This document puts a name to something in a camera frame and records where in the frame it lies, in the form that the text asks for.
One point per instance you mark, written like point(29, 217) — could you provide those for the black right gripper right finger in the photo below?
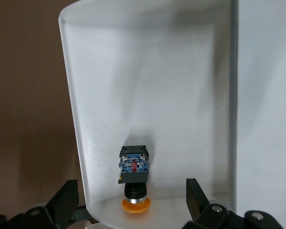
point(212, 219)

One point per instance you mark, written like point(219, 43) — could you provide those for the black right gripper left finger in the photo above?
point(59, 205)

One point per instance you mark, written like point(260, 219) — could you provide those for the orange cap push button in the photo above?
point(133, 176)

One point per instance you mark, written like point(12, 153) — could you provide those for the white plastic drawer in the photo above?
point(145, 83)

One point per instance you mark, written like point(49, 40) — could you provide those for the white drawer cabinet housing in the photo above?
point(264, 95)

